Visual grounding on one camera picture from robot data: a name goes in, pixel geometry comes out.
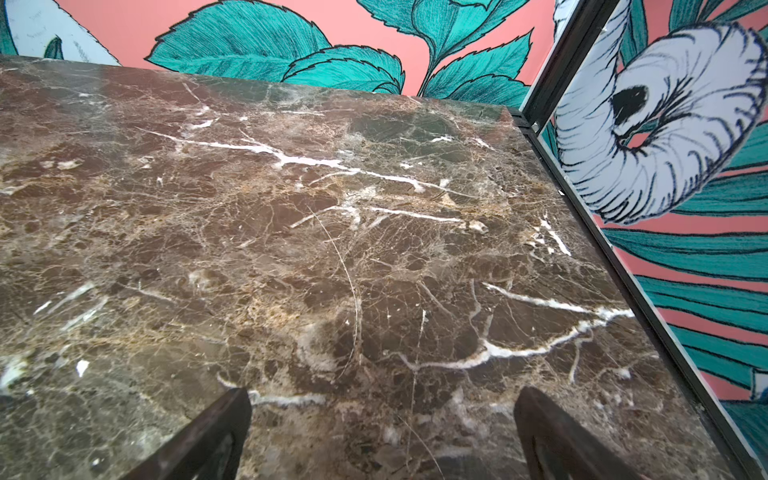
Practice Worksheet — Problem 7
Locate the black metal frame post right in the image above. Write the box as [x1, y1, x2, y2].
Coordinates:
[525, 1, 767, 479]

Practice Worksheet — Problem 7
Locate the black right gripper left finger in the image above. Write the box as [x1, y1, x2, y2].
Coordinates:
[124, 388, 252, 480]

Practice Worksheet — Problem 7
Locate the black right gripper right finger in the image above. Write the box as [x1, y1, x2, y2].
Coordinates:
[514, 386, 642, 479]

